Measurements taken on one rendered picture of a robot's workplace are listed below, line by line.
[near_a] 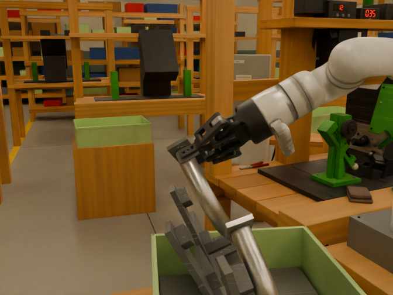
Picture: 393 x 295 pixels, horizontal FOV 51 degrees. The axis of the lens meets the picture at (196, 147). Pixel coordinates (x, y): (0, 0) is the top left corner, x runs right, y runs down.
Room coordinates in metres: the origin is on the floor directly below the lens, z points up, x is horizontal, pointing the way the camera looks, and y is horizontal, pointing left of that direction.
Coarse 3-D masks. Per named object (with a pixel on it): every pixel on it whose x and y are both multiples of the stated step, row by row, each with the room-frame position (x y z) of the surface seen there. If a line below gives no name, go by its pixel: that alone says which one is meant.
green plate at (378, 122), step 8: (384, 88) 1.74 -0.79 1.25; (392, 88) 1.70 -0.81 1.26; (384, 96) 1.72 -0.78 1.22; (392, 96) 1.69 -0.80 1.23; (376, 104) 1.75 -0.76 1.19; (384, 104) 1.71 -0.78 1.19; (392, 104) 1.68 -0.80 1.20; (376, 112) 1.73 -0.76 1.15; (384, 112) 1.70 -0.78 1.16; (392, 112) 1.66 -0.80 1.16; (376, 120) 1.72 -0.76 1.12; (384, 120) 1.68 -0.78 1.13; (392, 120) 1.65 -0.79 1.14; (376, 128) 1.70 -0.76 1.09; (384, 128) 1.67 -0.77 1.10
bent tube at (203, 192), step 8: (176, 144) 0.69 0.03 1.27; (184, 144) 0.70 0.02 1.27; (176, 152) 0.70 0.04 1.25; (192, 160) 0.68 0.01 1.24; (184, 168) 0.68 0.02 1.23; (192, 168) 0.67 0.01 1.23; (200, 168) 0.68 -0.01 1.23; (192, 176) 0.66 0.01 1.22; (200, 176) 0.66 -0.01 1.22; (192, 184) 0.65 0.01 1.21; (200, 184) 0.65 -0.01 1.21; (208, 184) 0.66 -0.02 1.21; (200, 192) 0.64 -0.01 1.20; (208, 192) 0.64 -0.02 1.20; (200, 200) 0.64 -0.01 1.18; (208, 200) 0.64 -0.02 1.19; (216, 200) 0.65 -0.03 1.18; (208, 208) 0.64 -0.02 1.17; (216, 208) 0.64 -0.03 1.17; (208, 216) 0.64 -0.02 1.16; (216, 216) 0.64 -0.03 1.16; (224, 216) 0.64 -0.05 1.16; (216, 224) 0.64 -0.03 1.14; (224, 224) 0.64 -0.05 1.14; (224, 232) 0.65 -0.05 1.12; (232, 240) 0.70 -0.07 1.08
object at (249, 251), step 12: (252, 216) 0.53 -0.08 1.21; (228, 228) 0.52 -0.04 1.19; (240, 228) 0.53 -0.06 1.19; (240, 240) 0.52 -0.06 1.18; (252, 240) 0.52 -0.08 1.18; (240, 252) 0.51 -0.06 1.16; (252, 252) 0.50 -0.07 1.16; (252, 264) 0.49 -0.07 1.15; (264, 264) 0.50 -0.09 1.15; (252, 276) 0.49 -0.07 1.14; (264, 276) 0.48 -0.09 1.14; (264, 288) 0.47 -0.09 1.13; (276, 288) 0.48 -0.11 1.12
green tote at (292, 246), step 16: (160, 240) 0.97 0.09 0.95; (256, 240) 1.00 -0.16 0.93; (272, 240) 1.01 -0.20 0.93; (288, 240) 1.01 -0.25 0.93; (304, 240) 1.00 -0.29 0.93; (160, 256) 0.97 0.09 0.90; (176, 256) 0.98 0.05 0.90; (272, 256) 1.01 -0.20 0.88; (288, 256) 1.01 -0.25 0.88; (304, 256) 1.00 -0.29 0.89; (320, 256) 0.90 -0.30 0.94; (160, 272) 0.97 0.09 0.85; (176, 272) 0.98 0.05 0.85; (304, 272) 0.99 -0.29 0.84; (320, 272) 0.89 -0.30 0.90; (336, 272) 0.82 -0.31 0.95; (320, 288) 0.89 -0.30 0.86; (336, 288) 0.81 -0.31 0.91; (352, 288) 0.75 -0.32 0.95
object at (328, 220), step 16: (384, 192) 1.45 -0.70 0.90; (288, 208) 1.29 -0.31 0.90; (304, 208) 1.29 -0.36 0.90; (320, 208) 1.29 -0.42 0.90; (336, 208) 1.29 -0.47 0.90; (352, 208) 1.29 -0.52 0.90; (368, 208) 1.29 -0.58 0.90; (384, 208) 1.30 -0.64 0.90; (288, 224) 1.23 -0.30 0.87; (304, 224) 1.17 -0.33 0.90; (320, 224) 1.18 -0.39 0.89; (336, 224) 1.21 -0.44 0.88; (320, 240) 1.19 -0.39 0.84; (336, 240) 1.22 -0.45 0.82
